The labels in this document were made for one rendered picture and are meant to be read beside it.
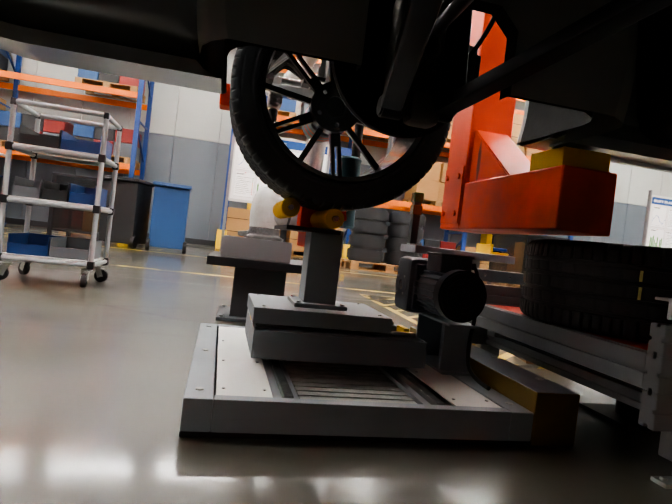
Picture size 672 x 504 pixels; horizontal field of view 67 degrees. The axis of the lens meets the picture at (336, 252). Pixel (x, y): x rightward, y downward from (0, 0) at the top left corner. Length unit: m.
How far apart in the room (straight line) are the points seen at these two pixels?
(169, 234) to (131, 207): 0.62
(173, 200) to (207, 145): 5.02
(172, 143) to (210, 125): 0.96
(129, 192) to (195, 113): 5.31
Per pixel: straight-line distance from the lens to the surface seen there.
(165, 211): 7.46
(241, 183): 7.64
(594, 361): 1.37
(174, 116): 12.55
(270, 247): 2.42
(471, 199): 1.74
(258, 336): 1.38
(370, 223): 8.70
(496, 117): 1.90
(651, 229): 10.34
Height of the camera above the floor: 0.43
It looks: 1 degrees down
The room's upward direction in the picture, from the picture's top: 7 degrees clockwise
